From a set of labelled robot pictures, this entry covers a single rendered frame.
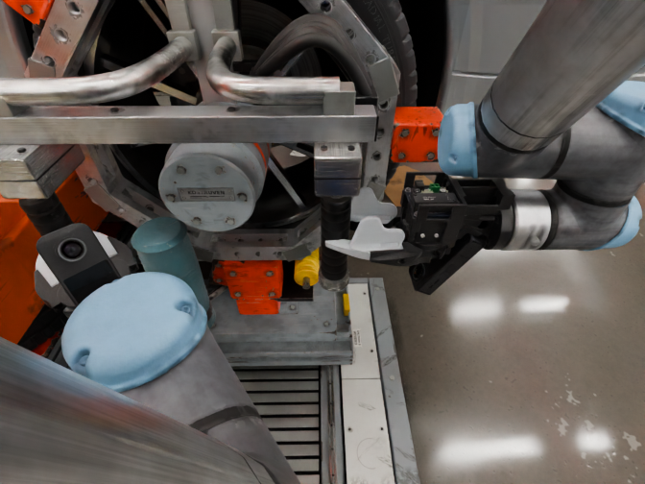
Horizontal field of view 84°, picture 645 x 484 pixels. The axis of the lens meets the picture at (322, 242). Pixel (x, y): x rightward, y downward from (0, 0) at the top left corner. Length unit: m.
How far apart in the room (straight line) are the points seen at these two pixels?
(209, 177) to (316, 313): 0.72
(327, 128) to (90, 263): 0.27
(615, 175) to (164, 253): 0.60
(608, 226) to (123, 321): 0.48
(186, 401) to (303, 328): 0.89
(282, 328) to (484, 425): 0.67
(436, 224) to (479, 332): 1.07
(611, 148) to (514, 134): 0.12
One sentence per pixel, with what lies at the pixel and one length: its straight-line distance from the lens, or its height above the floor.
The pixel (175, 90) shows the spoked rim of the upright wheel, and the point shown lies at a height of 0.90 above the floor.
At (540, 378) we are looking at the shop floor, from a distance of 1.45.
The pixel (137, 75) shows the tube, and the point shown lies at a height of 1.01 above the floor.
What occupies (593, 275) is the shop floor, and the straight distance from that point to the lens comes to 1.91.
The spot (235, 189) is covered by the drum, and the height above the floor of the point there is 0.86.
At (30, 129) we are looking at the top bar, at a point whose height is 0.97.
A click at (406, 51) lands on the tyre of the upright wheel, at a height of 0.97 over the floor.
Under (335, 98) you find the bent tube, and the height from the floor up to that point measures 1.00.
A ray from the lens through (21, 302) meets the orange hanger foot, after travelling 0.91.
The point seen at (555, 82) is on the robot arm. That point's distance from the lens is 0.31.
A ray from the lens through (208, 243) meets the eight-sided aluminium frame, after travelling 0.79.
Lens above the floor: 1.13
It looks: 42 degrees down
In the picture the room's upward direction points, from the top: straight up
